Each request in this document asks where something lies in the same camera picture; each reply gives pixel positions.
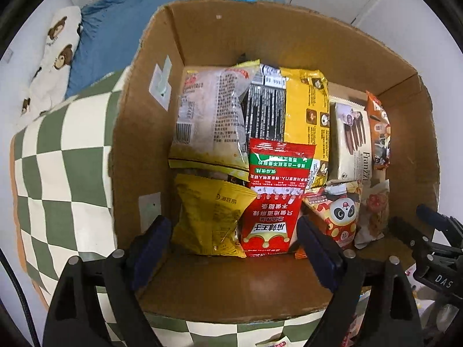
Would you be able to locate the clear yellow-edged snack packet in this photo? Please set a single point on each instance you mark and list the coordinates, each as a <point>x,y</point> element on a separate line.
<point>209,115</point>

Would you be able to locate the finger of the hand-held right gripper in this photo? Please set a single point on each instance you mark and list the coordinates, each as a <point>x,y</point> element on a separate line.
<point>408,233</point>
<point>437,218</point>

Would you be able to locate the small red snack packet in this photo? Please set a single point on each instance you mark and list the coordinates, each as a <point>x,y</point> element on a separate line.
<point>276,342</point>

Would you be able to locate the white chocolate sticks packet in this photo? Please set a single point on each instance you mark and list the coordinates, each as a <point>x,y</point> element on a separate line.
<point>352,141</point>

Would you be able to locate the red green sachet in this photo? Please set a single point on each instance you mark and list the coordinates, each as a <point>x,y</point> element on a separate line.
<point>275,195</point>

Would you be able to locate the orange panda snack packet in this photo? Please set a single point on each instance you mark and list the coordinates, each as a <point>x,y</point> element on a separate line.
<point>379,130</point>

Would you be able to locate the white wall socket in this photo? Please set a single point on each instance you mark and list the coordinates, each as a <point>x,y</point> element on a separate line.
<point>8,55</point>

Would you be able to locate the red panda snack packet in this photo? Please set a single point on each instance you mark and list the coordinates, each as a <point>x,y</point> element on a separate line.
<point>340,220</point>

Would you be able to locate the white grey snack packet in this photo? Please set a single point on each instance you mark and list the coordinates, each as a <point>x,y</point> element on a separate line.
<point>372,217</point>

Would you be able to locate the cardboard box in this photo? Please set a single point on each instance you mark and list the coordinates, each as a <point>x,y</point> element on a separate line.
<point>231,285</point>

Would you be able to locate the plain yellow snack packet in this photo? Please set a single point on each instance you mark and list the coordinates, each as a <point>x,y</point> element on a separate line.
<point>206,217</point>

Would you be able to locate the blue bed sheet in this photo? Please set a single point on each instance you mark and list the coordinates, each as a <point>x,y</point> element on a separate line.
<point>119,32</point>

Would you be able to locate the green white checkered mat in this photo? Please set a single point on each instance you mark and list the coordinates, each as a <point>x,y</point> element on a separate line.
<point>68,173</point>

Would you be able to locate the bear print pillow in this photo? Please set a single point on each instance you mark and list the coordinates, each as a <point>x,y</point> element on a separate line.
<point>54,54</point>

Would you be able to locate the yellow and black snack packet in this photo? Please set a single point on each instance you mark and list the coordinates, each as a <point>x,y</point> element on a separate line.
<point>307,108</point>

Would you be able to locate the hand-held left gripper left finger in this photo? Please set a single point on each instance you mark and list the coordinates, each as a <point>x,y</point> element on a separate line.
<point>152,249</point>

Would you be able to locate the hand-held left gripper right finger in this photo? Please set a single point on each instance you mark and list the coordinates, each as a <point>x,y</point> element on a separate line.
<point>318,253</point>

